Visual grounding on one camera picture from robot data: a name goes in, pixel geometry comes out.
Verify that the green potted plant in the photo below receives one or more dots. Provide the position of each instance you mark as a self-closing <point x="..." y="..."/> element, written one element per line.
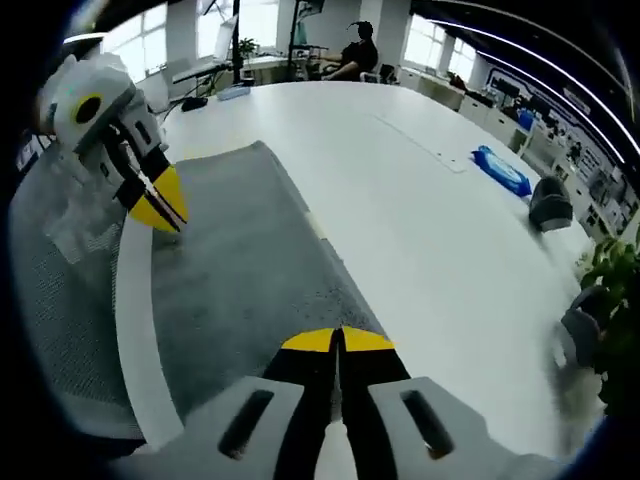
<point x="622" y="310"/>

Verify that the grey mesh office chair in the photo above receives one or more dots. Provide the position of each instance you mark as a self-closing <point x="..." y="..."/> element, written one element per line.
<point x="60" y="300"/>

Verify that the white table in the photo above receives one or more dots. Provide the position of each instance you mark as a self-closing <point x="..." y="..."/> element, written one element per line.
<point x="425" y="250"/>

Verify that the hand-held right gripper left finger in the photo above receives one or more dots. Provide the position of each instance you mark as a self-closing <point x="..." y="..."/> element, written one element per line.
<point x="280" y="415"/>

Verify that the white desk monitor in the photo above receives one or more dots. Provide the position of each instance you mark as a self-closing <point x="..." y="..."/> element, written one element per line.
<point x="225" y="37"/>

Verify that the white power strip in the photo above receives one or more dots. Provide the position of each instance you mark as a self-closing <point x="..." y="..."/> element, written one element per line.
<point x="233" y="93"/>

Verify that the blue wipes packet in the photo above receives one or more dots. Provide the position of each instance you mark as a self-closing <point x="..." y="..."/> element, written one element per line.
<point x="502" y="170"/>

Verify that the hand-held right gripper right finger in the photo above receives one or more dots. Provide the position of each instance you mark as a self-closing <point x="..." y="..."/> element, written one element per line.
<point x="400" y="415"/>

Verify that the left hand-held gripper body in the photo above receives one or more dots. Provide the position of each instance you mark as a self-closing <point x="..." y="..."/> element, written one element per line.
<point x="90" y="100"/>

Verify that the grey towel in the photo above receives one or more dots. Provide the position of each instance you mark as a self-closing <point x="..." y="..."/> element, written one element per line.
<point x="240" y="260"/>

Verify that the grey padded headrest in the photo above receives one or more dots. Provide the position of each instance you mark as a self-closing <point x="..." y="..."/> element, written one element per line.
<point x="550" y="205"/>
<point x="582" y="325"/>

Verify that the white cabinet row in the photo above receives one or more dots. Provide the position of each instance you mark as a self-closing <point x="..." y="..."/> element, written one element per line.
<point x="475" y="107"/>

